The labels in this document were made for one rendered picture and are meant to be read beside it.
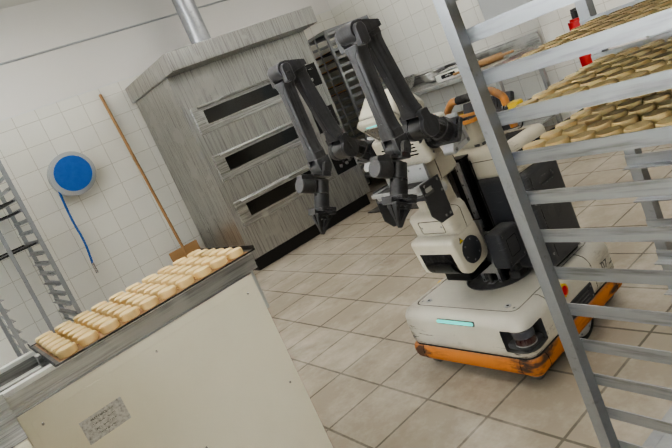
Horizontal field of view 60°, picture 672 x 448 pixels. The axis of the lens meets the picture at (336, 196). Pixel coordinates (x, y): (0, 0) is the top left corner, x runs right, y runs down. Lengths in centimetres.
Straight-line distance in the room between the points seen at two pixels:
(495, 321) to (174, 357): 112
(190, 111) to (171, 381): 368
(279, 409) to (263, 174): 368
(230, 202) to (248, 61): 131
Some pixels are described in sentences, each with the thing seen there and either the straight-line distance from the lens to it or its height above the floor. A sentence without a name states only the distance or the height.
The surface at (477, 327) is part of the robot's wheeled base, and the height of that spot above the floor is 24.
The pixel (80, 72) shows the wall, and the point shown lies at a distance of 607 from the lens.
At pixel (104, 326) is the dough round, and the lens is 163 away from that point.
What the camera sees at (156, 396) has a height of 69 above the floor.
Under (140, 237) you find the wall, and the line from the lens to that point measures 596.
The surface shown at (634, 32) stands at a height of 114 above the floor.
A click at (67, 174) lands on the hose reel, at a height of 146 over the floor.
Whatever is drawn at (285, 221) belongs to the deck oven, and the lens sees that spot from 542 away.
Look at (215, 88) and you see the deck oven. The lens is 531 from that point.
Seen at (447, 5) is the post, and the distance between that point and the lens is 122.
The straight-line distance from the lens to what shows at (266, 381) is 184.
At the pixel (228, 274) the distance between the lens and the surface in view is 176.
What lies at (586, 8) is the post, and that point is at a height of 118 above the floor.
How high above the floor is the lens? 125
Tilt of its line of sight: 10 degrees down
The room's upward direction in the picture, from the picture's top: 23 degrees counter-clockwise
